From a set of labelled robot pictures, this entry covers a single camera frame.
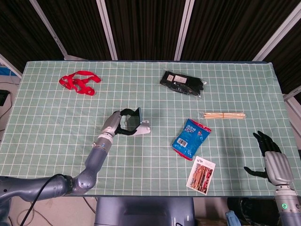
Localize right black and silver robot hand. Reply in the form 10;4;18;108
244;130;294;186

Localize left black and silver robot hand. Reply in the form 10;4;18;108
101;107;142;137

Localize black smartphone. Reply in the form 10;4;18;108
126;107;143;131

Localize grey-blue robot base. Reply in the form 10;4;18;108
94;197;197;226

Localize white folding phone stand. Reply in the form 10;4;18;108
134;119;151;136

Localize black bag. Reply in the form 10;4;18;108
227;197;279;226

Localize green checked tablecloth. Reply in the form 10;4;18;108
0;60;301;196

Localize blue cloth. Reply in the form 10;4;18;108
225;210;243;226

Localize bundle of wooden sticks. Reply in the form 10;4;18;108
200;112;247;120

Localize palace picture postcard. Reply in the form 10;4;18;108
186;155;216;195

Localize blue snack bag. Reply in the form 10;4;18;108
171;118;212;161

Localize black gloves in plastic bag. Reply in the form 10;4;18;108
159;70;208;99

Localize black box on floor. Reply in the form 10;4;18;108
0;90;10;106

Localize red lanyard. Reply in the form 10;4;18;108
58;70;102;96

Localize white frame post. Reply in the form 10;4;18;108
174;0;195;61
253;0;301;61
0;53;23;78
29;0;69;59
96;0;118;61
283;86;301;102

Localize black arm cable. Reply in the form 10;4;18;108
23;173;68;226

